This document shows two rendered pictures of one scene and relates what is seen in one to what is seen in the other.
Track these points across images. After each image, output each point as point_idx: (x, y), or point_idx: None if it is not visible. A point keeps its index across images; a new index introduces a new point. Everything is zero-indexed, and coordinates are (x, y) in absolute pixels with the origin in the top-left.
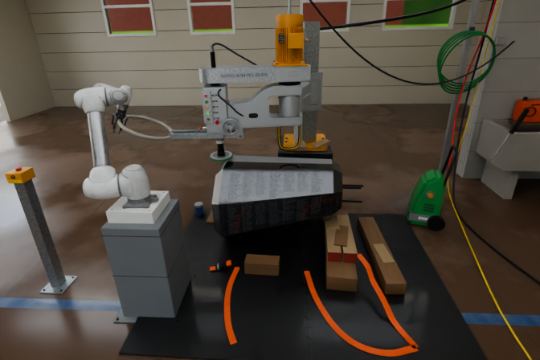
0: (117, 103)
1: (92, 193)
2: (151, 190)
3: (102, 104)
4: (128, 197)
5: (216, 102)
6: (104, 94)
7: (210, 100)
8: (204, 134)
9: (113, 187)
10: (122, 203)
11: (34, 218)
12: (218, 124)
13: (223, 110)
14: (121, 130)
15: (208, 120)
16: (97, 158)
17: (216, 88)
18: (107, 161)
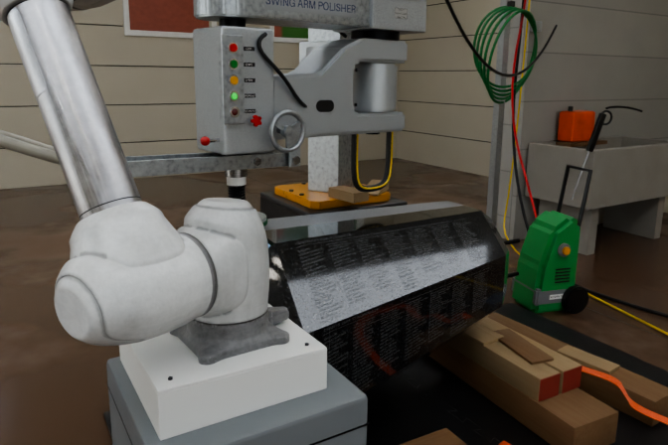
0: None
1: (132, 311)
2: None
3: None
4: (223, 315)
5: (252, 68)
6: None
7: (241, 60)
8: (210, 160)
9: (201, 276)
10: (175, 355)
11: None
12: (252, 129)
13: (267, 90)
14: None
15: (235, 114)
16: (108, 173)
17: (254, 32)
18: (136, 188)
